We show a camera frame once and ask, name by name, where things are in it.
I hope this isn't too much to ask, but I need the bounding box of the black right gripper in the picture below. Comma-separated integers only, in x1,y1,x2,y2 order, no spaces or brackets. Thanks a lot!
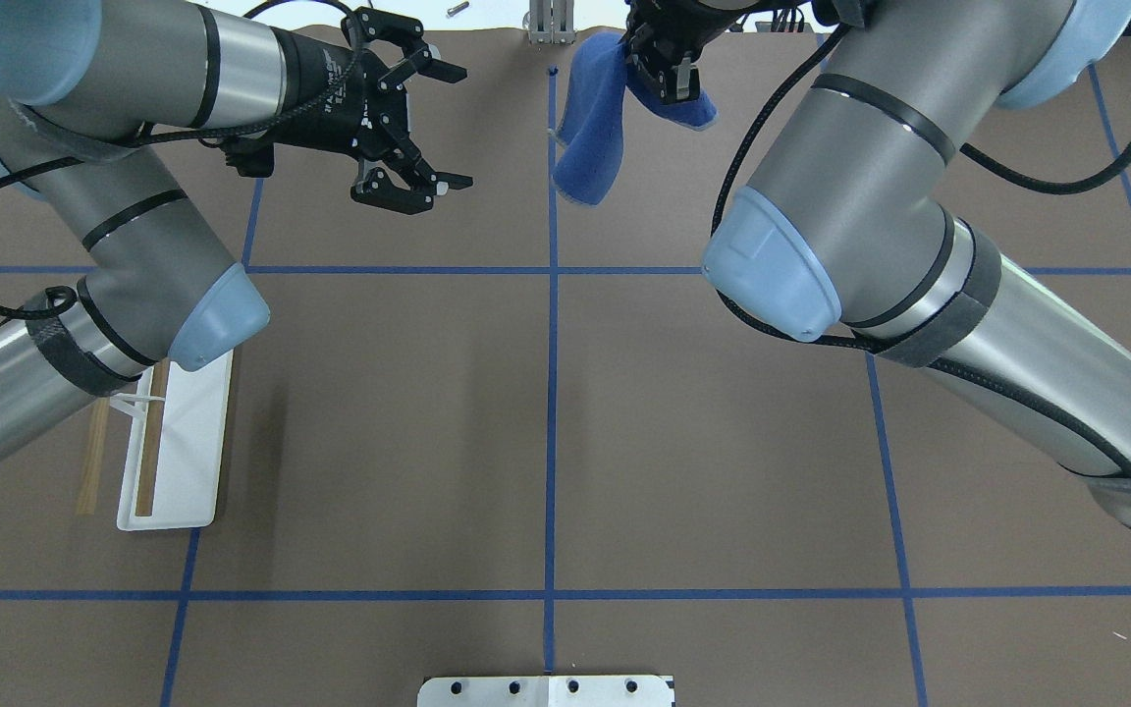
622,1,753,106

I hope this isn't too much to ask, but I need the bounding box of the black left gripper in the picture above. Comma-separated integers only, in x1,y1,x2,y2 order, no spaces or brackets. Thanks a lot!
277,9,474,215

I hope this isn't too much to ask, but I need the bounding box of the blue towel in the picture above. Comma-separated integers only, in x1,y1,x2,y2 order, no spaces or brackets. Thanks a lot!
552,31,718,207

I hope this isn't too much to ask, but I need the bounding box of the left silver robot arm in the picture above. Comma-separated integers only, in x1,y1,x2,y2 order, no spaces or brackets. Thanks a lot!
0,1,472,462

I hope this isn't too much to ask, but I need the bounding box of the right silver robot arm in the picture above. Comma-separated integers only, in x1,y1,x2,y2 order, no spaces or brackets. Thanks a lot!
703,1,1131,529

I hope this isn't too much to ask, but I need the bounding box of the white towel rack with wooden bars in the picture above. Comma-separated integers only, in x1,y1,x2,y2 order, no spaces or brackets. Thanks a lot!
76,351,235,532

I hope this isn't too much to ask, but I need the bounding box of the brown paper table cover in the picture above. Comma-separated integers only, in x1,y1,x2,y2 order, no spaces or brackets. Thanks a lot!
0,31,1131,706

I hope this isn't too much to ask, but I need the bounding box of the aluminium frame post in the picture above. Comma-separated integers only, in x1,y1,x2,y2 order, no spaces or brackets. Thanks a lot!
523,0,577,46

